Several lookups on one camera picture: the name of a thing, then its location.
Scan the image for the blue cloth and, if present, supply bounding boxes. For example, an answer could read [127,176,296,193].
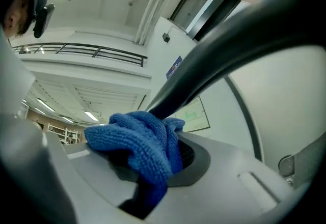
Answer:
[84,110,186,206]

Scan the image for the black head-mounted camera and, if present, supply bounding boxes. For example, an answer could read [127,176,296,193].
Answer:
[32,0,56,39]

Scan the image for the framed floor plan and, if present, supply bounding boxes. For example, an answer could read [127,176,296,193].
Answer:
[175,96,211,133]

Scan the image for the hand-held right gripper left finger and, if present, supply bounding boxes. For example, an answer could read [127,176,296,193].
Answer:
[0,113,153,224]

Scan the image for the white shelf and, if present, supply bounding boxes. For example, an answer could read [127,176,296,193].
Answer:
[47,123,82,145]

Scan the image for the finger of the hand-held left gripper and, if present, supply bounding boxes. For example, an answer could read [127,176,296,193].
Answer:
[278,133,325,189]

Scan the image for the black balcony railing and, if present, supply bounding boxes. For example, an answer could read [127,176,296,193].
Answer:
[11,42,148,68]

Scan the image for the blue wall poster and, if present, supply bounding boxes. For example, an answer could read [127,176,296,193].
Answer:
[166,55,183,80]

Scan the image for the dark glass door frame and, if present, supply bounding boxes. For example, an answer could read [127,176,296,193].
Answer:
[169,0,303,42]

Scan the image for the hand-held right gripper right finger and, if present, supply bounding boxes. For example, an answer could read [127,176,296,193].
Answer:
[145,131,308,224]

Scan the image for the person's face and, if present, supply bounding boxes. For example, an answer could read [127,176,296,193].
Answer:
[4,0,36,38]

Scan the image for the white ceiling pipes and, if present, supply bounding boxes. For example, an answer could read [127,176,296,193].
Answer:
[133,0,184,45]

